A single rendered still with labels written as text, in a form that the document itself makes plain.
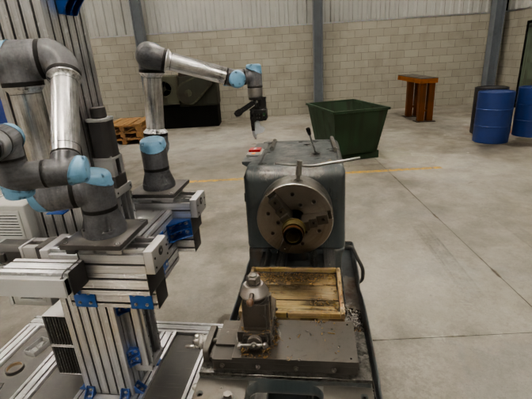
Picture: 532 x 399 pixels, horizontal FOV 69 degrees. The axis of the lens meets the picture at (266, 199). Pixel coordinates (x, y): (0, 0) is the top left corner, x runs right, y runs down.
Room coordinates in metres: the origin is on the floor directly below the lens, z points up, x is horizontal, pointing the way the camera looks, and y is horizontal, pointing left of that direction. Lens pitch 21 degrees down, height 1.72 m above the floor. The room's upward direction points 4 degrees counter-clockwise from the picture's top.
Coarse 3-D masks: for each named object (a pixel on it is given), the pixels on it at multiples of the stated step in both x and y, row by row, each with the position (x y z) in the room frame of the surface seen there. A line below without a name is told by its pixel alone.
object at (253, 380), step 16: (208, 368) 0.83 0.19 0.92; (368, 368) 0.80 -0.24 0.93; (208, 384) 0.79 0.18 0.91; (224, 384) 0.79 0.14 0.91; (240, 384) 0.79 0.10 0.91; (256, 384) 0.80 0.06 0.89; (272, 384) 0.79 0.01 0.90; (288, 384) 0.79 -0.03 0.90; (304, 384) 0.78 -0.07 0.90; (320, 384) 0.77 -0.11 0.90; (336, 384) 0.77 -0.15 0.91; (352, 384) 0.76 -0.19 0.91; (368, 384) 0.76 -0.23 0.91
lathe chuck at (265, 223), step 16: (288, 192) 1.45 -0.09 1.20; (304, 192) 1.44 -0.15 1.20; (320, 192) 1.44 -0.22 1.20; (272, 208) 1.46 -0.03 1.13; (304, 208) 1.44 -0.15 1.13; (320, 208) 1.43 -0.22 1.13; (272, 224) 1.46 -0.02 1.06; (272, 240) 1.46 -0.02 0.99; (304, 240) 1.44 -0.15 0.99; (320, 240) 1.43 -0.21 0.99
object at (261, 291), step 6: (246, 288) 0.87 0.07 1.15; (252, 288) 0.87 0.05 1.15; (258, 288) 0.87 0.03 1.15; (264, 288) 0.88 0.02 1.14; (240, 294) 0.88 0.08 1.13; (246, 294) 0.86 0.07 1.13; (258, 294) 0.86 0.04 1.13; (264, 294) 0.87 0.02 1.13; (246, 300) 0.86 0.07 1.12; (258, 300) 0.85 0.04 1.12
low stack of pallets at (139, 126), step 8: (120, 120) 9.36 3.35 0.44; (128, 120) 9.27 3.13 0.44; (136, 120) 9.34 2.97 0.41; (144, 120) 9.13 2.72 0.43; (120, 128) 8.62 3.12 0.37; (128, 128) 8.87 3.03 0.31; (136, 128) 8.63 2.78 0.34; (144, 128) 8.91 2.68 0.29; (120, 136) 8.61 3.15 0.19; (128, 136) 8.73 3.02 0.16; (136, 136) 8.75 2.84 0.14
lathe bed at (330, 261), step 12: (264, 252) 1.63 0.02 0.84; (312, 252) 1.57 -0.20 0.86; (324, 252) 1.55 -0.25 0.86; (264, 264) 1.47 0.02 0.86; (276, 264) 1.47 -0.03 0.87; (288, 264) 1.51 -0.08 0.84; (300, 264) 1.50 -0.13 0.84; (312, 264) 1.46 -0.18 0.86; (324, 264) 1.44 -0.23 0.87; (252, 396) 0.79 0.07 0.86; (264, 396) 0.78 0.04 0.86; (276, 396) 0.80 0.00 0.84; (288, 396) 0.80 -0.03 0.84; (300, 396) 0.80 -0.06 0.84; (312, 396) 0.77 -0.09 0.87
